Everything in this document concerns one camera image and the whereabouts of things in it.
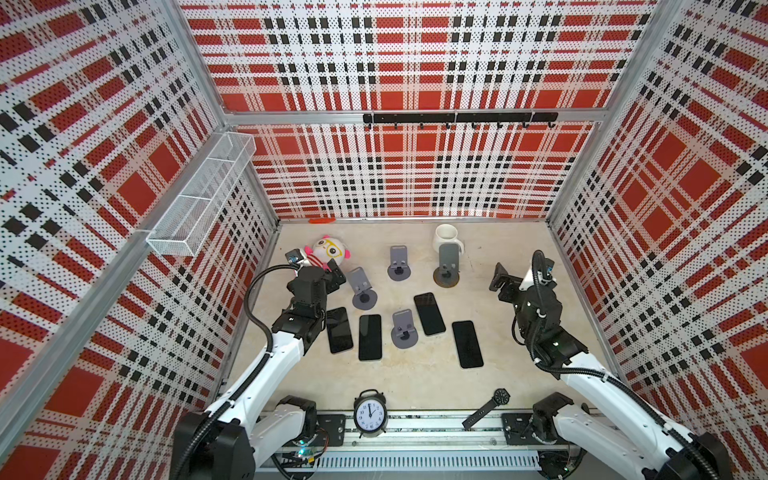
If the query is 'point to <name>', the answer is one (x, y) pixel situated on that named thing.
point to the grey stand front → (404, 334)
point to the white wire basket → (181, 228)
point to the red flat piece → (321, 220)
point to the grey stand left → (365, 297)
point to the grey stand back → (398, 269)
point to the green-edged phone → (339, 329)
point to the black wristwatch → (501, 397)
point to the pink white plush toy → (325, 249)
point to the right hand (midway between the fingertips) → (514, 270)
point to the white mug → (447, 233)
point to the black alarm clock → (370, 413)
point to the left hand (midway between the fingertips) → (322, 271)
